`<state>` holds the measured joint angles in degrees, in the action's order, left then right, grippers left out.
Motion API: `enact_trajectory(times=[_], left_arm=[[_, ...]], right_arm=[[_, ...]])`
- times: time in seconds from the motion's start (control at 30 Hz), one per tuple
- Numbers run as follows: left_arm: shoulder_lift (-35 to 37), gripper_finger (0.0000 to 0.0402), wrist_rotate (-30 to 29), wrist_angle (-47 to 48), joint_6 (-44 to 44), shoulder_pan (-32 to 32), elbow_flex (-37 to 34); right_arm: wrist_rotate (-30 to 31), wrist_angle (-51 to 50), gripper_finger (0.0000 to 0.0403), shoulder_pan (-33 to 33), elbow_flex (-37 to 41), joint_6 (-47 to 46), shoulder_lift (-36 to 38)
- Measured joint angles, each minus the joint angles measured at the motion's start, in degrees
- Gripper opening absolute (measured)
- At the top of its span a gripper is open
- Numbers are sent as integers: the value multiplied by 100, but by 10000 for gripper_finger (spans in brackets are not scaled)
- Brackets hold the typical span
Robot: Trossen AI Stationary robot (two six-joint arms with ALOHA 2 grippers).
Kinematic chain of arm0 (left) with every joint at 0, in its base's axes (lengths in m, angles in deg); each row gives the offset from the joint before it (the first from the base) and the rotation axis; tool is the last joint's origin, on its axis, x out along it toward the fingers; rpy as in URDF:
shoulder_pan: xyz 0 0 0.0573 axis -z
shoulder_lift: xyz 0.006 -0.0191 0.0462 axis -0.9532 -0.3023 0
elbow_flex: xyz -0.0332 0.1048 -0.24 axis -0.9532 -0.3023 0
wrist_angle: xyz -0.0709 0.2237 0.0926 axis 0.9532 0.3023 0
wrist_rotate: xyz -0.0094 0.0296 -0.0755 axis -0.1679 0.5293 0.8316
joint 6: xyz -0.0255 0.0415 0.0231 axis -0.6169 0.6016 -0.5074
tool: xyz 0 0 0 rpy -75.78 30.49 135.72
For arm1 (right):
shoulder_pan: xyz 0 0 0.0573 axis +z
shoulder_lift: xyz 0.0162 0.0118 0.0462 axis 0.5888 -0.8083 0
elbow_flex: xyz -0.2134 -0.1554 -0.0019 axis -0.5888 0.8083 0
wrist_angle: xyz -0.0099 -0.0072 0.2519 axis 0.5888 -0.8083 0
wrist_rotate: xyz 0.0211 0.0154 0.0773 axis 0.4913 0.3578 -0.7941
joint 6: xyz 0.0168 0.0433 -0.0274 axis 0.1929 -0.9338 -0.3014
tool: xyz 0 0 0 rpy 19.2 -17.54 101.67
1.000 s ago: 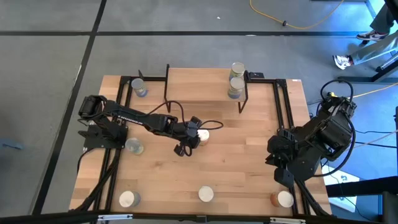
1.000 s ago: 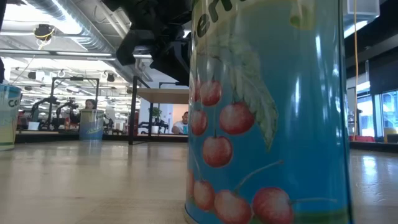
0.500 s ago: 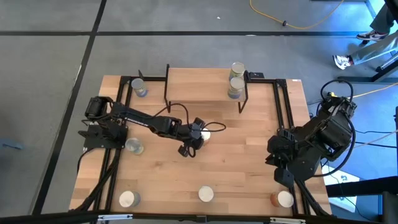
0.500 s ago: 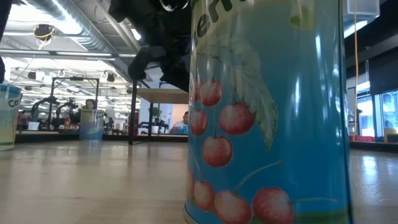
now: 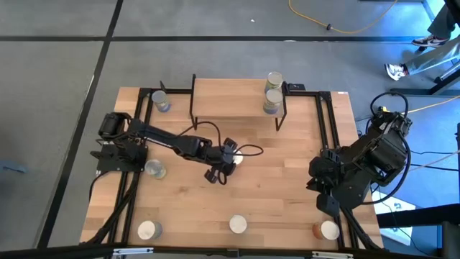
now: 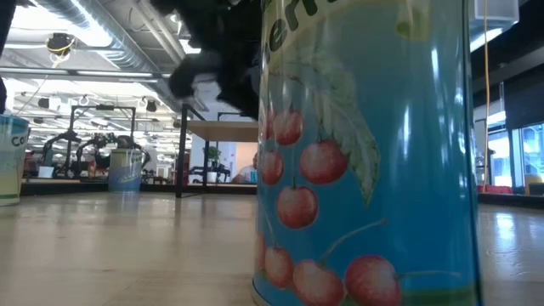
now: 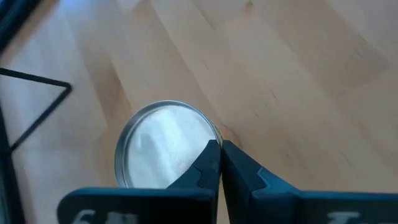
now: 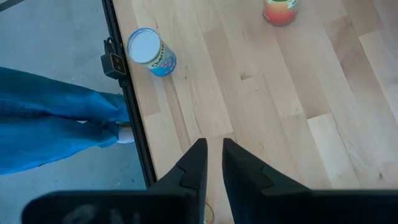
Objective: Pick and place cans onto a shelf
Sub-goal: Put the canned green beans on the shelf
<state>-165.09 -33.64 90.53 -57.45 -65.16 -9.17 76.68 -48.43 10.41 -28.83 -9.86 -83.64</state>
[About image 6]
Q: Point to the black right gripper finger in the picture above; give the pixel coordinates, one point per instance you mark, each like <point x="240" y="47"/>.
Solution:
<point x="185" y="81"/>
<point x="242" y="100"/>

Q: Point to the blue peas can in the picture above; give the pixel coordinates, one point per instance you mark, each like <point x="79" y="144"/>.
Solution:
<point x="125" y="174"/>

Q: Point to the blue cherries can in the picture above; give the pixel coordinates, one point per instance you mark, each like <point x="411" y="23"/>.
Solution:
<point x="382" y="170"/>

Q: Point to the corn can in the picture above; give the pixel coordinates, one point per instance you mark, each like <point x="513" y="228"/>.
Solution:
<point x="13" y="170"/>

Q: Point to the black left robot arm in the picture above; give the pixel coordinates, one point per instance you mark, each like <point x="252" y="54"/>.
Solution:
<point x="5" y="25"/>

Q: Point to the black background robot arm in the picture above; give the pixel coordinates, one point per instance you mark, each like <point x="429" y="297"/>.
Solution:
<point x="221" y="170"/>
<point x="64" y="135"/>
<point x="100" y="140"/>

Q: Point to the black background rig bar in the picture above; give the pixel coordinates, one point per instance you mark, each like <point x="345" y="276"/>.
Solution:
<point x="238" y="114"/>

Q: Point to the black ceiling speaker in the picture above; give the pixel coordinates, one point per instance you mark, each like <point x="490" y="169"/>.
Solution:
<point x="151" y="105"/>
<point x="43" y="102"/>

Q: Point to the person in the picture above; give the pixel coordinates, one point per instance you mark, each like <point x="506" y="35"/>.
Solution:
<point x="247" y="175"/>
<point x="124" y="141"/>

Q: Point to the teal bottle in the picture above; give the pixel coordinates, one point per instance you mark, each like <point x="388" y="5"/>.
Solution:
<point x="253" y="177"/>

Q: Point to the long silver light bar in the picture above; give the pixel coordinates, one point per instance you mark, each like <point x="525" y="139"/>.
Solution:
<point x="106" y="73"/>

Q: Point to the potted plant in white pot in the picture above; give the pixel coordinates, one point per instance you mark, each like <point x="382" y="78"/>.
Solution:
<point x="212" y="176"/>

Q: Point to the white cup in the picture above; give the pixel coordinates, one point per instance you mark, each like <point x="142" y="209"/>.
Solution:
<point x="46" y="171"/>

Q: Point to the red bin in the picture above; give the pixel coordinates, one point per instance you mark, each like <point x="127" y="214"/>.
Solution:
<point x="495" y="189"/>

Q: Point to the yellow chair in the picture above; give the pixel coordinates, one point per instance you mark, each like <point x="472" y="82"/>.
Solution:
<point x="535" y="178"/>

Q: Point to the wooden shelf with black frame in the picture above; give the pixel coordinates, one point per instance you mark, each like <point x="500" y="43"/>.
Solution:
<point x="225" y="131"/>

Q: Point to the silver spiral ventilation duct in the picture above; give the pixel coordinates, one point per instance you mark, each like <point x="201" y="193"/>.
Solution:
<point x="127" y="55"/>

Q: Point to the black metal rig frame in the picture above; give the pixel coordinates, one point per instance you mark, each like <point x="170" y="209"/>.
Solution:
<point x="102" y="107"/>

